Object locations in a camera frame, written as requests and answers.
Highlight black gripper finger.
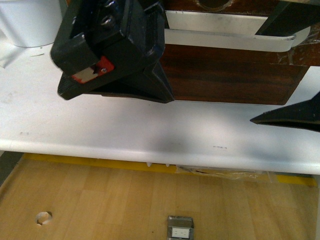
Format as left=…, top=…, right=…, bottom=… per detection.
left=255, top=0, right=320, bottom=36

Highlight black gripper finger cam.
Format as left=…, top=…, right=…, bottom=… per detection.
left=250, top=93, right=320, bottom=132

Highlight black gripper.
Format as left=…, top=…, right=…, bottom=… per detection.
left=50, top=0, right=175, bottom=103

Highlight dark wooden drawer box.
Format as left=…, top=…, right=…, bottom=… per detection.
left=159, top=0, right=311, bottom=107

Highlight clear plastic bag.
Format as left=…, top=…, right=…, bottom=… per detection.
left=175, top=165, right=278, bottom=183

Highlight white plant pot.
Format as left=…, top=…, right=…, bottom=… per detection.
left=0, top=0, right=68, bottom=48

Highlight yellow floor tape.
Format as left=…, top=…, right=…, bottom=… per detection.
left=23, top=153, right=320, bottom=187

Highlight metal floor power outlet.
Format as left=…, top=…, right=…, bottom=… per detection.
left=167, top=215, right=194, bottom=240

